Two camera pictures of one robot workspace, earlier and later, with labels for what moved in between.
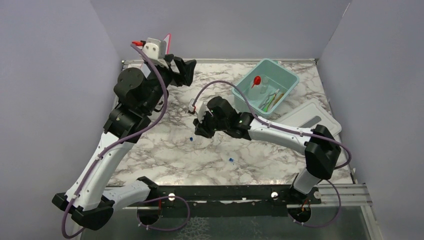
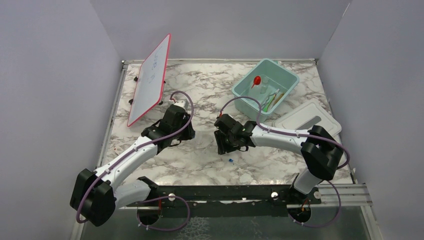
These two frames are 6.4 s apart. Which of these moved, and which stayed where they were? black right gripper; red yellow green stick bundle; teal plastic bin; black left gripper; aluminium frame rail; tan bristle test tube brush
Moved: black right gripper; black left gripper
Stayed: teal plastic bin; aluminium frame rail; tan bristle test tube brush; red yellow green stick bundle
